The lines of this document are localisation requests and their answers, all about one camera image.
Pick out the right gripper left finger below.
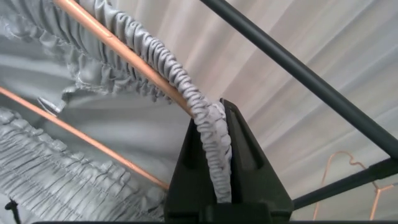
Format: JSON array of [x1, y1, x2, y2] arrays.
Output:
[[163, 118, 219, 223]]

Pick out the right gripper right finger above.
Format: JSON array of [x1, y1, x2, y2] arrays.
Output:
[[219, 98, 294, 223]]

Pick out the pale grey shorts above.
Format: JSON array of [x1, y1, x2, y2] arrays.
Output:
[[0, 0, 233, 223]]

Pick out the pink clothes hanger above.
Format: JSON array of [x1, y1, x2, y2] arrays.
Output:
[[312, 151, 396, 221], [0, 0, 194, 191]]

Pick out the black clothes rack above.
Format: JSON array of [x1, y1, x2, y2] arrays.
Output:
[[198, 0, 398, 210]]

